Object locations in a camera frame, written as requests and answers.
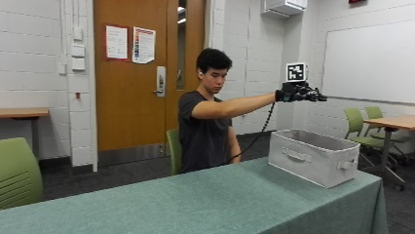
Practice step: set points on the white marker cube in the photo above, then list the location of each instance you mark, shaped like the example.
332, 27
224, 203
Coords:
296, 71

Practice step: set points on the whiteboard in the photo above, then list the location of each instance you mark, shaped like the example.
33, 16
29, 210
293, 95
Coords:
370, 61

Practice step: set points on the grey fabric storage bin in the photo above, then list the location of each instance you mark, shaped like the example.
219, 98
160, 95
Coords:
312, 156

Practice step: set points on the wooden side table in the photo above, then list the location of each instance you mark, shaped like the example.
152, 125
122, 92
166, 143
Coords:
25, 120
389, 136

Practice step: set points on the the person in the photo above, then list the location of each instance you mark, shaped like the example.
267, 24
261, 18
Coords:
208, 110

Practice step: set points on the colourful paper poster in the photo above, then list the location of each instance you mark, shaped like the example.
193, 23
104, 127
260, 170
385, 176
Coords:
144, 45

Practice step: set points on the wooden door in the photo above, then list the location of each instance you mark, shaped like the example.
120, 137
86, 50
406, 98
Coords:
130, 81

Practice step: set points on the green tablecloth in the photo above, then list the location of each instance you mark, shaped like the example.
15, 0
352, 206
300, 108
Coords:
195, 201

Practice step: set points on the white paper notice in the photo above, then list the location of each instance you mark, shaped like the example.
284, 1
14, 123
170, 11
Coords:
116, 42

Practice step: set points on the white wall unit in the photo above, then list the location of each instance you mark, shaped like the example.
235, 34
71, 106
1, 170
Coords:
284, 6

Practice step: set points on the red wall sign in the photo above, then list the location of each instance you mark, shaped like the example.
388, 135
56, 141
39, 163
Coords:
357, 1

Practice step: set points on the white wall switch panel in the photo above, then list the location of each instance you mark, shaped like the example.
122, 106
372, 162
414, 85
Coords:
78, 52

